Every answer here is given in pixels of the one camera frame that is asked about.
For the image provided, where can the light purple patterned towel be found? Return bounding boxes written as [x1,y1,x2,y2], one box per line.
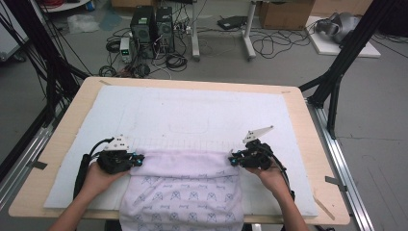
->
[118,148,245,231]

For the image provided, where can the thin wooden stick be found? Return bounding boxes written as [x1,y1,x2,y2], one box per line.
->
[312,189,337,221]

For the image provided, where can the white foam mat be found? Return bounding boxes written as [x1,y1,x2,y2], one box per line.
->
[42,85,319,218]

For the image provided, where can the tangled black floor cables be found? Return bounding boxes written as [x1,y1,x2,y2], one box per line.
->
[249,28,313,61]

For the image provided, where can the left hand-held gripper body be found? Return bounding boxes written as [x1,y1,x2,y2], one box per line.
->
[96,135,136,175]

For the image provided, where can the person's left hand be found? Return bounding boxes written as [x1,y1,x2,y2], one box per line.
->
[81,161,130,200]

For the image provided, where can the wide black computer tower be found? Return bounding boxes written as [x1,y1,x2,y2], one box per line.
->
[129,5,157,60]

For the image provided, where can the white power supply unit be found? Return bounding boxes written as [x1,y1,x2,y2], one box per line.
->
[119,37,134,64]

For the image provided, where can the white desk leg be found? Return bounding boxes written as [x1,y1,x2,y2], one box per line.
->
[242,0,258,62]
[191,0,202,63]

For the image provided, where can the white floor board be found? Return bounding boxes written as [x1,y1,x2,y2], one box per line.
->
[305,15,382,59]

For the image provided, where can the grey metal bracket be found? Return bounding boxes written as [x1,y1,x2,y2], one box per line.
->
[324,175,349,193]

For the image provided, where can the grey headset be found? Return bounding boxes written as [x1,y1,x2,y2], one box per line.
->
[315,12,362,44]

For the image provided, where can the person's right hand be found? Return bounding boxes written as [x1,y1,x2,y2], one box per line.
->
[246,160,289,197]

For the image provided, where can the brown cardboard box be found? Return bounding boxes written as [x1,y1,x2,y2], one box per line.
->
[258,0,317,32]

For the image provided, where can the narrow black computer tower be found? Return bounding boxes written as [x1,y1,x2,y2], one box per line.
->
[155,6,176,54]

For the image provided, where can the clear plastic bag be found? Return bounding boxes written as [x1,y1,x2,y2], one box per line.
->
[66,13,101,35]

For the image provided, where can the coiled black cable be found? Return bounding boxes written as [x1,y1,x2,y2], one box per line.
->
[165,52,189,73]

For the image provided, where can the black metal frame stand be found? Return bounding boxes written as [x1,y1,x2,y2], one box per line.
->
[297,0,399,141]
[0,0,91,129]

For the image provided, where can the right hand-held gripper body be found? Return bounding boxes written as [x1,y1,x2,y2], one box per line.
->
[239,124,275,171]

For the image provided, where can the aluminium rail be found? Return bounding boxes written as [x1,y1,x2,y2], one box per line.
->
[0,105,65,213]
[306,99,376,231]

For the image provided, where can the flat black laptop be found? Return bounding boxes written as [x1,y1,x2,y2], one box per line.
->
[217,14,248,31]

